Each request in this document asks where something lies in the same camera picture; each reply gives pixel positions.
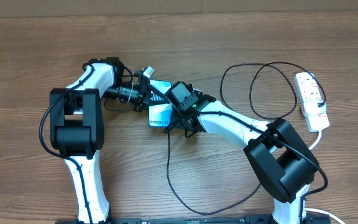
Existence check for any blue Galaxy smartphone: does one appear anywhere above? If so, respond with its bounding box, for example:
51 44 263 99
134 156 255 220
148 80 173 128

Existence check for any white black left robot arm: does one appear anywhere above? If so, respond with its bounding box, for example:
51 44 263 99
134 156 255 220
39 57 172 223

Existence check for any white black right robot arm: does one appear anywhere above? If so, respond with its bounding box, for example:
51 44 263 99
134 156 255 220
164 82 328 223

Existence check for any white charger adapter plug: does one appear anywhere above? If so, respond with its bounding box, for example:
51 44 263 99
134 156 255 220
303 100 327 117

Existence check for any white power strip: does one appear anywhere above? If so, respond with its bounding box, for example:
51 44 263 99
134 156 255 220
294 72 329 132

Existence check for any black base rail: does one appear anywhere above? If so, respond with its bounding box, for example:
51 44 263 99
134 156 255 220
54 214 276 224

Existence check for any white power strip cord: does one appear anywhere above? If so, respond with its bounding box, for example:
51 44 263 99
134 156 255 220
305 129 346 224

